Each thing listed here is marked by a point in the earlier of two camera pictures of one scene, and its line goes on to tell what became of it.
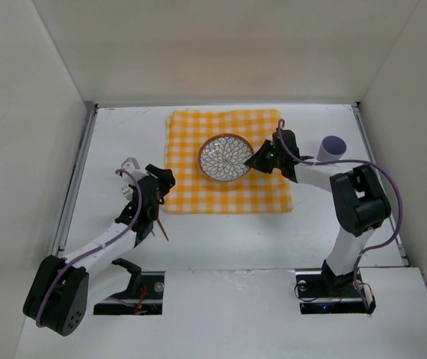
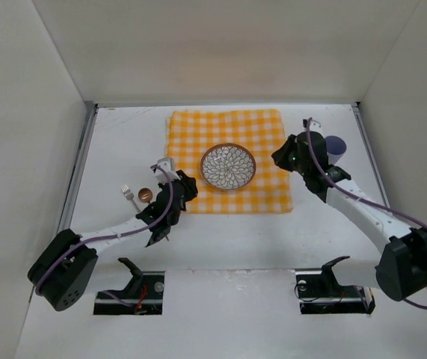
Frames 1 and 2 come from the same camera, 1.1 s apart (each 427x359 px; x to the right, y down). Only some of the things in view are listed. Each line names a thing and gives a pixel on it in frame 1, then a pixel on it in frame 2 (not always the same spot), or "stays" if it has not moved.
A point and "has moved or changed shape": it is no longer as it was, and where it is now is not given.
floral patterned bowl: [221, 157] has moved or changed shape
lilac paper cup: [332, 148] stays
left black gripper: [157, 185] → [185, 185]
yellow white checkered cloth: [188, 190] stays
